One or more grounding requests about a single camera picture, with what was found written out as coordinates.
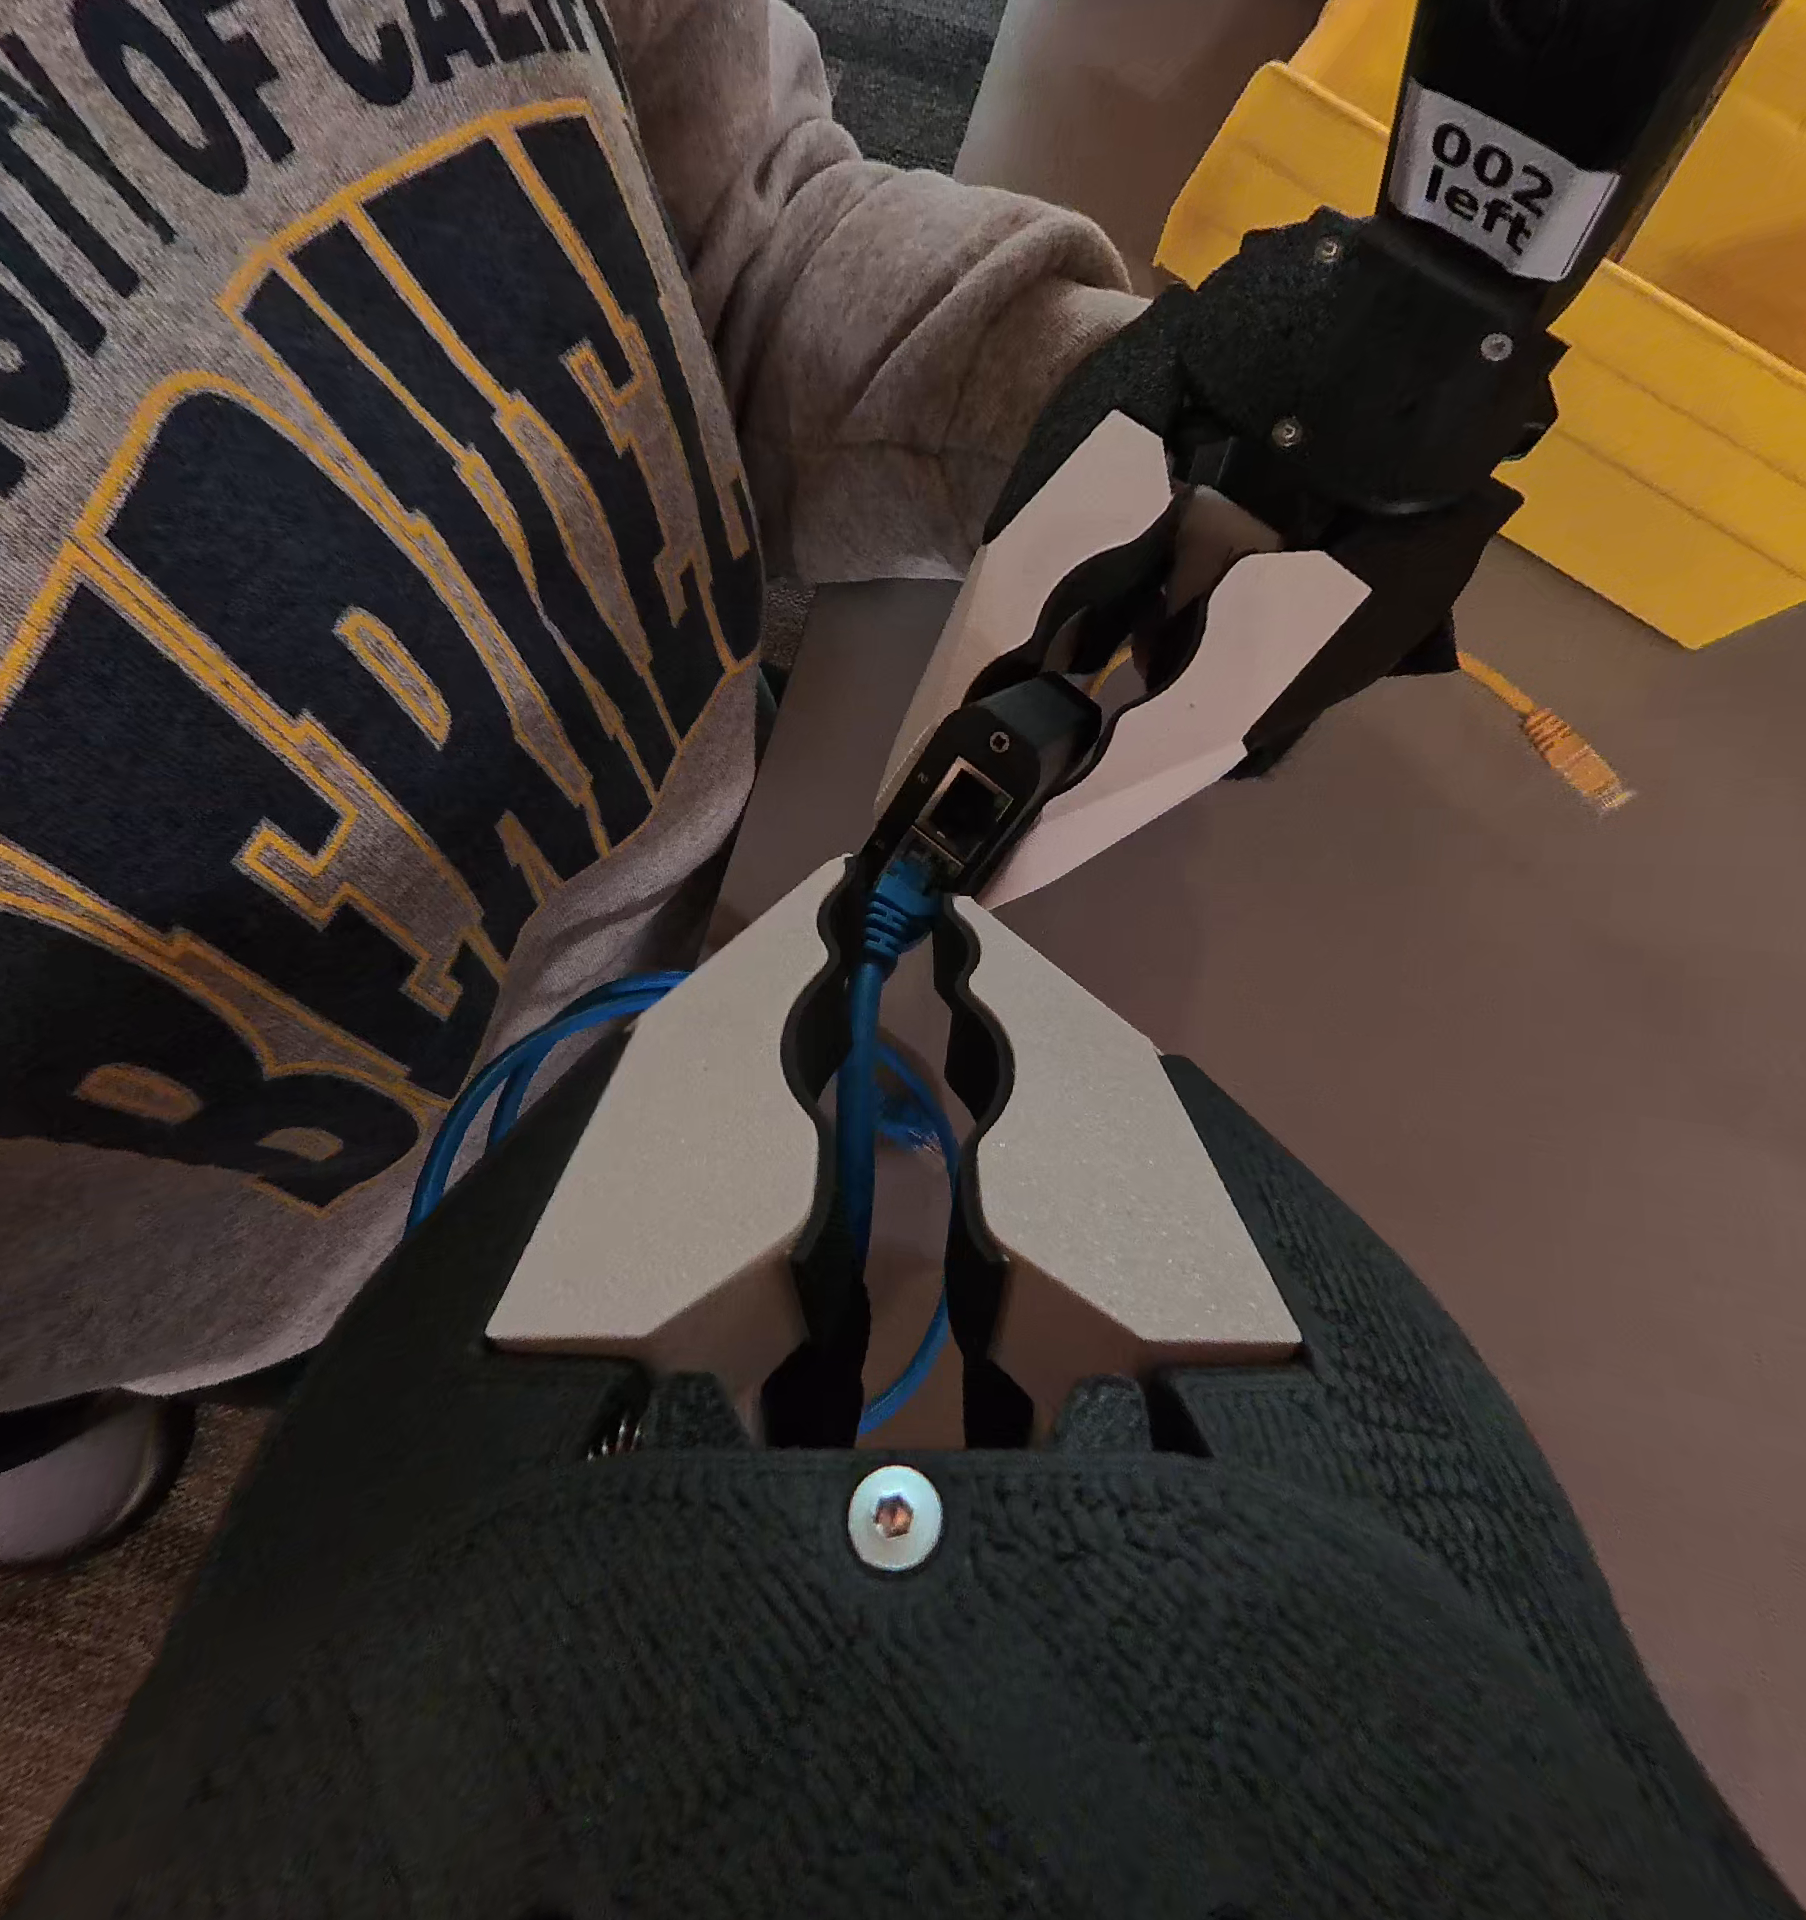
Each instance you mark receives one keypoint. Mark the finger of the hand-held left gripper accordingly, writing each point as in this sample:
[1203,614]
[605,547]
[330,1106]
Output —
[1247,645]
[1019,551]

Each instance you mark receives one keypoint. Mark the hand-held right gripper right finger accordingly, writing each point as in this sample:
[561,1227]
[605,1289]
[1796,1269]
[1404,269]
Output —
[1132,1201]

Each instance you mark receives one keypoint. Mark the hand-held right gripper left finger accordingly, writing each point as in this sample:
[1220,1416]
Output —
[663,1174]

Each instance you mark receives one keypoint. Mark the black ethernet splitter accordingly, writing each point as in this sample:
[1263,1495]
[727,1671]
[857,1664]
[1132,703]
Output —
[1008,734]

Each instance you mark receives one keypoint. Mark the person's left forearm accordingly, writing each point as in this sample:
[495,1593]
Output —
[869,329]

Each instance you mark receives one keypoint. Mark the yellow plastic bin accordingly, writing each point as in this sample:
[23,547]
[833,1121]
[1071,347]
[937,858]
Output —
[1716,422]

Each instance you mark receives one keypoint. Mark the grey printed sweatshirt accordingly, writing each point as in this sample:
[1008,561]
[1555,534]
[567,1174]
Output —
[318,604]

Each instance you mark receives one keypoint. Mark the chair caster wheel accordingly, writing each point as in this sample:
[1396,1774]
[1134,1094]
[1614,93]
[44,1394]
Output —
[44,1475]

